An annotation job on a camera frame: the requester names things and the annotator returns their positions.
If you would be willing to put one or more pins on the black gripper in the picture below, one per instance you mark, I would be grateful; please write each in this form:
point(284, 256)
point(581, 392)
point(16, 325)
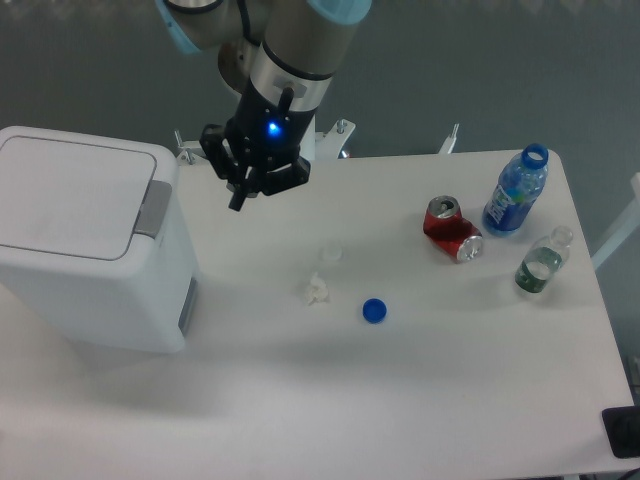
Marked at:
point(258, 130)

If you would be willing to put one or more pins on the white push-button trash can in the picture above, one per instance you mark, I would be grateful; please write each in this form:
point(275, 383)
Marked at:
point(93, 238)

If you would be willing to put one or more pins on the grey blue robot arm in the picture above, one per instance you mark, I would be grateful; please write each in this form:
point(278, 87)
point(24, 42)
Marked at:
point(286, 54)

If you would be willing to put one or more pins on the crushed red soda can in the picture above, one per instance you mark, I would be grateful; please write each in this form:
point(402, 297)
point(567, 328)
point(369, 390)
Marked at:
point(450, 231)

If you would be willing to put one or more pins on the clear transparent bottle cap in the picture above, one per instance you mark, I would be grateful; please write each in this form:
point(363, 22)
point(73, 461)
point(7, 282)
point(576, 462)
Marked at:
point(332, 252)

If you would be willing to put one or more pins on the crumpled white paper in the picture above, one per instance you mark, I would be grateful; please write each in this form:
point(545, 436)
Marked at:
point(317, 290)

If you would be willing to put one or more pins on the blue bottle cap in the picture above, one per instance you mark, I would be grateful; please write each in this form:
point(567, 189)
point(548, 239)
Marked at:
point(374, 310)

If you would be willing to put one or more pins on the blue plastic drink bottle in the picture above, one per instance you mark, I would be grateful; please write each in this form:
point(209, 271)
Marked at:
point(519, 185)

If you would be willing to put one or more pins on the clear green-label water bottle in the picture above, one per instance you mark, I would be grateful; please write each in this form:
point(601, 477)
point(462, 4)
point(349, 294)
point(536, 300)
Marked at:
point(543, 260)

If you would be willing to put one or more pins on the black device at edge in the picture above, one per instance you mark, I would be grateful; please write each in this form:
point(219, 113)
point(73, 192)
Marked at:
point(622, 429)

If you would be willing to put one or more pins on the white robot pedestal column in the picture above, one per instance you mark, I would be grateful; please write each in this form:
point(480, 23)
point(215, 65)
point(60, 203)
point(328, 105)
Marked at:
point(307, 145)

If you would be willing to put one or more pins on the white frame leg right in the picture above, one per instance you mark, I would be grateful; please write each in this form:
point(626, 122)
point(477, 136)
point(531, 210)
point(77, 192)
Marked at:
point(625, 224)

